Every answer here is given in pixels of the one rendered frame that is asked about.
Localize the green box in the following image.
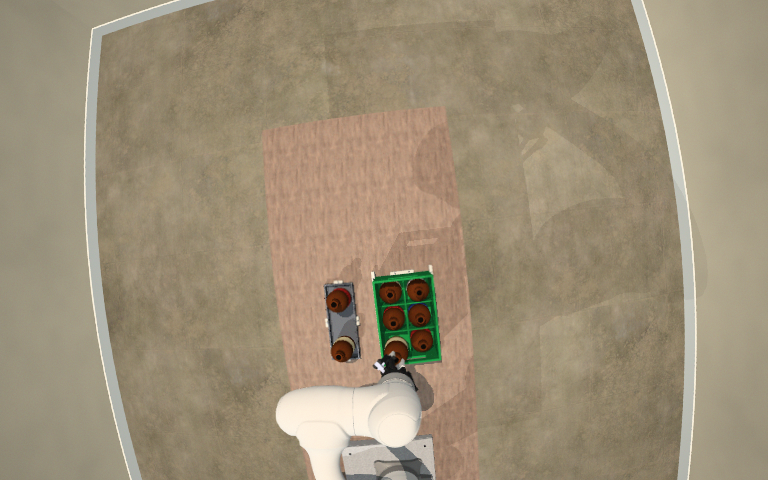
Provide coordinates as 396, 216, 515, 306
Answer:
372, 271, 441, 363

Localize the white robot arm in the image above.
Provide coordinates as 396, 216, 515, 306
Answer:
276, 372, 433, 480

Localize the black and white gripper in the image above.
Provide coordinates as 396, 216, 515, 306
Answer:
373, 351, 418, 392

